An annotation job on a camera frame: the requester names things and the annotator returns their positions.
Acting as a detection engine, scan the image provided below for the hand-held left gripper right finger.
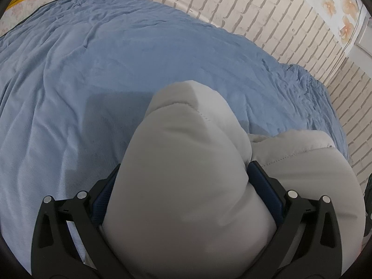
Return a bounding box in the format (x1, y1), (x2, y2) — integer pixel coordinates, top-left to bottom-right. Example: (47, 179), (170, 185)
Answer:
(243, 160), (342, 279)

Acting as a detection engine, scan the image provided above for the blue bed sheet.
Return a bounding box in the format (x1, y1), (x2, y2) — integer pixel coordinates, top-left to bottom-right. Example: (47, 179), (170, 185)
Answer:
(0, 0), (352, 269)

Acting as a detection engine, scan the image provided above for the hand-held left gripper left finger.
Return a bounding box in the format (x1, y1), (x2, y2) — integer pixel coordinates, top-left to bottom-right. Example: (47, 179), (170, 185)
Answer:
(30, 163), (135, 279)

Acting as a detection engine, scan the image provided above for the light grey padded jacket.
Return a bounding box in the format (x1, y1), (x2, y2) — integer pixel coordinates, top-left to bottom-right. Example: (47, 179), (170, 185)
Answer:
(102, 80), (367, 279)

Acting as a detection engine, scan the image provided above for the orange flower curtain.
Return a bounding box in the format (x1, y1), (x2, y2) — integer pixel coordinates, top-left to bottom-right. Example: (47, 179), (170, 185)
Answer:
(286, 0), (366, 55)

